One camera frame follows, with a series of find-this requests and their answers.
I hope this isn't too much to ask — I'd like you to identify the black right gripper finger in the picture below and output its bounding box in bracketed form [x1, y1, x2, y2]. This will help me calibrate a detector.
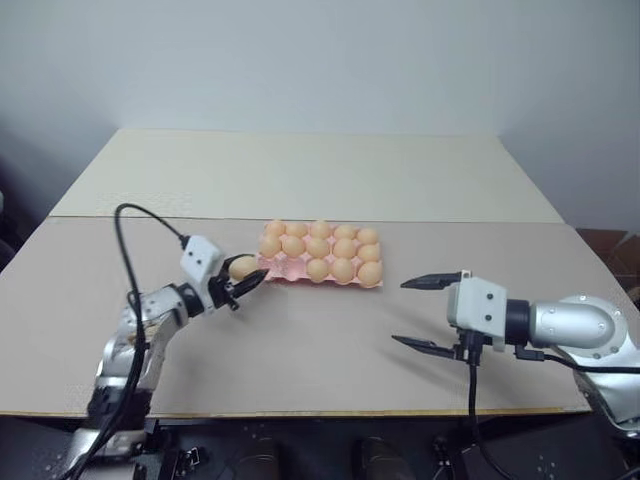
[390, 334, 457, 359]
[399, 271, 463, 293]

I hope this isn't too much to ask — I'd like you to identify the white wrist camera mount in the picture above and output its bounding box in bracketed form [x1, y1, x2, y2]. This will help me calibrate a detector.
[445, 269, 510, 354]
[178, 234, 226, 316]

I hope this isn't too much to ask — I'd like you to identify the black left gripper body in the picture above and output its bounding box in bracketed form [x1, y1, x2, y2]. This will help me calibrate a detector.
[207, 272, 242, 312]

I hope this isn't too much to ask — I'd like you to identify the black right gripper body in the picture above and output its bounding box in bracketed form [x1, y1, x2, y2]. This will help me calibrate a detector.
[449, 327, 489, 366]

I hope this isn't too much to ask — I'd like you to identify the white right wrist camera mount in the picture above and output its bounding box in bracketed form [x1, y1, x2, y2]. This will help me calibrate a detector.
[445, 269, 510, 354]

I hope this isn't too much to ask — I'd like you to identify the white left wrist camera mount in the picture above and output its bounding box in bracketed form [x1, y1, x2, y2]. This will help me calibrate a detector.
[178, 234, 226, 316]

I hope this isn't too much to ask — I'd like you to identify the pink egg tray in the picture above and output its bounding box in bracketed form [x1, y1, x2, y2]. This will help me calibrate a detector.
[255, 222, 386, 291]

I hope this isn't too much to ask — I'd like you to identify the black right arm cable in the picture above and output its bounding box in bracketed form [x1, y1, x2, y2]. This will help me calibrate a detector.
[513, 345, 640, 375]

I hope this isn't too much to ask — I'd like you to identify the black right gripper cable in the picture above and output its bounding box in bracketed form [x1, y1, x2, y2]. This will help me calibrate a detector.
[464, 344, 509, 480]

